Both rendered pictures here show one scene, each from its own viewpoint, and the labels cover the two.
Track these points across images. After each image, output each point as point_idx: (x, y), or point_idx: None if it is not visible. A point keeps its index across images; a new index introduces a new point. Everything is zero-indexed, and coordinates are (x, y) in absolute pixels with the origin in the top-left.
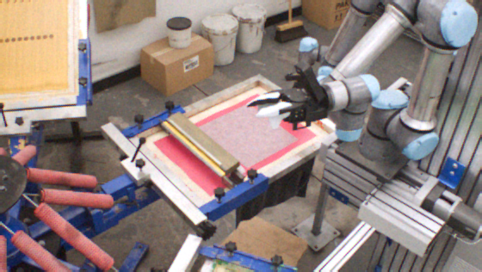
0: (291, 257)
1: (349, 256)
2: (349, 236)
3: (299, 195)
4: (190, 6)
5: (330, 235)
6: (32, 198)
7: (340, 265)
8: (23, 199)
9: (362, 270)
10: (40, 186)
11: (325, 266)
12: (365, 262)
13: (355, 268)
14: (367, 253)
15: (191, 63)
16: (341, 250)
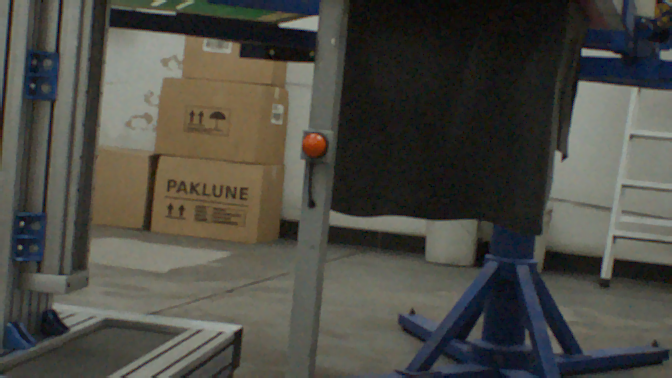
0: None
1: (137, 360)
2: (162, 377)
3: (333, 204)
4: None
5: None
6: (630, 71)
7: (152, 352)
8: (602, 33)
9: (87, 362)
10: (622, 45)
11: (188, 351)
12: (87, 369)
13: (107, 362)
14: (90, 376)
15: None
16: (167, 363)
